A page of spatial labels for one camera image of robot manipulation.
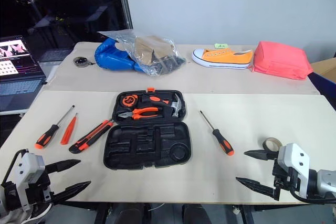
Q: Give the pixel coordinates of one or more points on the dark rounded shape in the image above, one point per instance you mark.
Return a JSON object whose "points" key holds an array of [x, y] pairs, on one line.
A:
{"points": [[131, 214]]}

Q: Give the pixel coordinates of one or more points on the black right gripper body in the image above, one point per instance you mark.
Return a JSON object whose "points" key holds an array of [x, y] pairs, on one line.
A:
{"points": [[286, 179]]}

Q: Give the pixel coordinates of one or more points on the pink fabric bag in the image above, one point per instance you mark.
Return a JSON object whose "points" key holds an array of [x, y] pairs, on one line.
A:
{"points": [[281, 60]]}

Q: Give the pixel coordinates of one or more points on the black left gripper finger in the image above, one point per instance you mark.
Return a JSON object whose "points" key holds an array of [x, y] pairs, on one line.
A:
{"points": [[72, 190], [63, 165]]}

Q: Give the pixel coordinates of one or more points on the orange black utility knife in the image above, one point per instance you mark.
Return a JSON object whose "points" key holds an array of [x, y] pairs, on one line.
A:
{"points": [[90, 137]]}

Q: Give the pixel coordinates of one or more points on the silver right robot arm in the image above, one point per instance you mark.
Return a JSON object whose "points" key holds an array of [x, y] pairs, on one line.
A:
{"points": [[326, 183]]}

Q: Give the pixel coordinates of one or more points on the brown tape roll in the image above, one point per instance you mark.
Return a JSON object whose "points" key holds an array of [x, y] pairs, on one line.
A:
{"points": [[270, 144]]}

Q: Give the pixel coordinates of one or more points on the small round tin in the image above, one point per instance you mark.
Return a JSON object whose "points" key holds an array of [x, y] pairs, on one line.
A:
{"points": [[81, 61]]}

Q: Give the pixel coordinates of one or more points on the black small parts pile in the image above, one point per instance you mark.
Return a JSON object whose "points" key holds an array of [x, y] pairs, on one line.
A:
{"points": [[170, 65]]}

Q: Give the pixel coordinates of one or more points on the dark blue chair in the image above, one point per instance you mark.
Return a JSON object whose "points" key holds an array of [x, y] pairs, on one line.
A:
{"points": [[325, 83]]}

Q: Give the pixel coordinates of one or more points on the open laptop lit screen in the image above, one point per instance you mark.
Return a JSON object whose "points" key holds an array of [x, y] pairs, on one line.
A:
{"points": [[18, 77]]}

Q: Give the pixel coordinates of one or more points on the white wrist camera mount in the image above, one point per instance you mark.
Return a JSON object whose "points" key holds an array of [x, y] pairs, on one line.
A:
{"points": [[29, 167], [292, 155]]}

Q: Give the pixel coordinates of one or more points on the brown paper piece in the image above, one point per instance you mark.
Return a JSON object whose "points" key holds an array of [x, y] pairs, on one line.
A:
{"points": [[147, 48]]}

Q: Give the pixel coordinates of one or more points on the orange canvas sneaker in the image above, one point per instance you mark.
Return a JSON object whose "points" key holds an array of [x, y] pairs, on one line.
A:
{"points": [[228, 58]]}

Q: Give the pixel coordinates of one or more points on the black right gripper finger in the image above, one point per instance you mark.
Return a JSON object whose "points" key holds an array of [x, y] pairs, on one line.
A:
{"points": [[262, 154], [258, 186]]}

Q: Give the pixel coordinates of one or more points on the black tool case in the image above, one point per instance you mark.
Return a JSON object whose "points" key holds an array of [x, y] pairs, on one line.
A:
{"points": [[147, 146]]}

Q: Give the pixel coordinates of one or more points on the clear plastic bag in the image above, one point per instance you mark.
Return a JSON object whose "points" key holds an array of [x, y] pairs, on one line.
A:
{"points": [[147, 51]]}

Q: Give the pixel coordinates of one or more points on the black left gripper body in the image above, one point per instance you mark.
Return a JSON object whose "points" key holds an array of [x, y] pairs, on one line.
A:
{"points": [[39, 190]]}

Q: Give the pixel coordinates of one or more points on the green paper tag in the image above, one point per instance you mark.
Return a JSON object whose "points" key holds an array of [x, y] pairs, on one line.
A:
{"points": [[221, 46]]}

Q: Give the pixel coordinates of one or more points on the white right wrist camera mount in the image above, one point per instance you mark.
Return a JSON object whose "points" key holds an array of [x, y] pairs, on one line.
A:
{"points": [[292, 155]]}

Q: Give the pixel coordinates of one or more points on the orange tester pen screwdriver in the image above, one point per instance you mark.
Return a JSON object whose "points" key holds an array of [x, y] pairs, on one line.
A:
{"points": [[68, 130]]}

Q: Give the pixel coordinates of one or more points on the cardboard box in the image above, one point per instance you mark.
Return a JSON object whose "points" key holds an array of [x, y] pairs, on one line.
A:
{"points": [[325, 66]]}

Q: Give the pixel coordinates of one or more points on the orange black tape measure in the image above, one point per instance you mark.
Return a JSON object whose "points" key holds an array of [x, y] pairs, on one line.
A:
{"points": [[129, 100]]}

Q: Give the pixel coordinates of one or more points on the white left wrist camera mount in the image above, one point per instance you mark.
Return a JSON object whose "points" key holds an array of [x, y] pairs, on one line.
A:
{"points": [[29, 167]]}

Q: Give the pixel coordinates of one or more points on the blue plastic bag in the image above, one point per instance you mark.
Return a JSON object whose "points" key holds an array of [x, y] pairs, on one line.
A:
{"points": [[110, 57]]}

